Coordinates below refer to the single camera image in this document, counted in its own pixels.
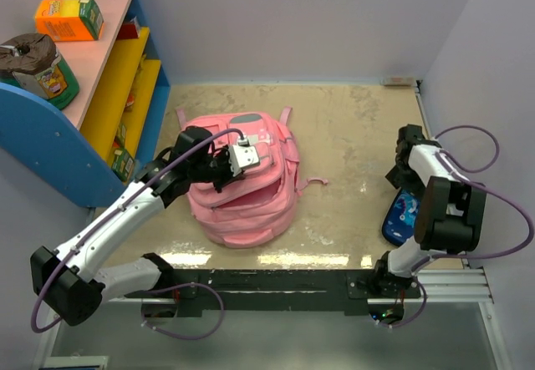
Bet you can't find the brown topped green canister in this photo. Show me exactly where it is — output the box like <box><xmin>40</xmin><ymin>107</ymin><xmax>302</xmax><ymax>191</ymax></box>
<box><xmin>1</xmin><ymin>33</ymin><xmax>79</xmax><ymax>110</ymax></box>

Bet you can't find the green box on lower shelf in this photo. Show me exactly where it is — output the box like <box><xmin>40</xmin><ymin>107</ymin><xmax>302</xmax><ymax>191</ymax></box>
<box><xmin>109</xmin><ymin>147</ymin><xmax>135</xmax><ymax>182</ymax></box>

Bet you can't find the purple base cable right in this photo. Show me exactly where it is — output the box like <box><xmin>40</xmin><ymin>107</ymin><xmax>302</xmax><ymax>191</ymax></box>
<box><xmin>375</xmin><ymin>281</ymin><xmax>427</xmax><ymax>329</ymax></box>

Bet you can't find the small pink white eraser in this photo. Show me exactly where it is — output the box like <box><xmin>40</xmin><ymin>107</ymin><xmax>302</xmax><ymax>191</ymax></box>
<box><xmin>380</xmin><ymin>76</ymin><xmax>416</xmax><ymax>87</ymax></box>

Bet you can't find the red item on shelf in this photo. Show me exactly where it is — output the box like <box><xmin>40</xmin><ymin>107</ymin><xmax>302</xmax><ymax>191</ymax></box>
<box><xmin>117</xmin><ymin>17</ymin><xmax>141</xmax><ymax>40</ymax></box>

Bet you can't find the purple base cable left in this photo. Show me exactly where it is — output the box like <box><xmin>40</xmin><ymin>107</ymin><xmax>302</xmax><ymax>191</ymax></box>
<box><xmin>140</xmin><ymin>281</ymin><xmax>226</xmax><ymax>339</ymax></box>

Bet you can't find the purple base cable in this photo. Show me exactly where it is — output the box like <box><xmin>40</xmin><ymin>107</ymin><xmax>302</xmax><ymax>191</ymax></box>
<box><xmin>140</xmin><ymin>281</ymin><xmax>226</xmax><ymax>339</ymax></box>
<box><xmin>375</xmin><ymin>281</ymin><xmax>427</xmax><ymax>329</ymax></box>

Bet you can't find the pink student backpack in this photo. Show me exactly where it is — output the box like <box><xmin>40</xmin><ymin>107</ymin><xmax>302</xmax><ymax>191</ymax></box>
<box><xmin>176</xmin><ymin>106</ymin><xmax>328</xmax><ymax>248</ymax></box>

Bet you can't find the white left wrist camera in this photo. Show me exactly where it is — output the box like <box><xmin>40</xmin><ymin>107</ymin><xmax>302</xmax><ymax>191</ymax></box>
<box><xmin>228</xmin><ymin>144</ymin><xmax>260</xmax><ymax>176</ymax></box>

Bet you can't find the blue pink yellow shelf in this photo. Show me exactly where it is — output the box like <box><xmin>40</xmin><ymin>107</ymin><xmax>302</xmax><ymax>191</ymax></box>
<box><xmin>1</xmin><ymin>0</ymin><xmax>171</xmax><ymax>207</ymax></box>

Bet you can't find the orange green juice box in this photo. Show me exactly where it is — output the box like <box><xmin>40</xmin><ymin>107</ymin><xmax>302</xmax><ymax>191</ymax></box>
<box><xmin>34</xmin><ymin>0</ymin><xmax>104</xmax><ymax>42</ymax></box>

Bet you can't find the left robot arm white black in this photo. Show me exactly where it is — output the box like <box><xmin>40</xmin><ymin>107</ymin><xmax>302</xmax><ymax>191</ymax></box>
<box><xmin>30</xmin><ymin>126</ymin><xmax>248</xmax><ymax>333</ymax></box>

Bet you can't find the blue pencil case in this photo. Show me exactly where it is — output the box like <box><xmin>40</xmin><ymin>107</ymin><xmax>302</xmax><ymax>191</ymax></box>
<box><xmin>381</xmin><ymin>190</ymin><xmax>420</xmax><ymax>247</ymax></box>

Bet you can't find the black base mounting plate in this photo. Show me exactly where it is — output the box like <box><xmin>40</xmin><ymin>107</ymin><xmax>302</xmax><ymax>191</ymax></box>
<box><xmin>127</xmin><ymin>269</ymin><xmax>420</xmax><ymax>317</ymax></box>

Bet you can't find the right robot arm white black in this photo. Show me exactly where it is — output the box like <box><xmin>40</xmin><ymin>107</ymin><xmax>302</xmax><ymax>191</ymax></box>
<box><xmin>367</xmin><ymin>124</ymin><xmax>487</xmax><ymax>297</ymax></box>

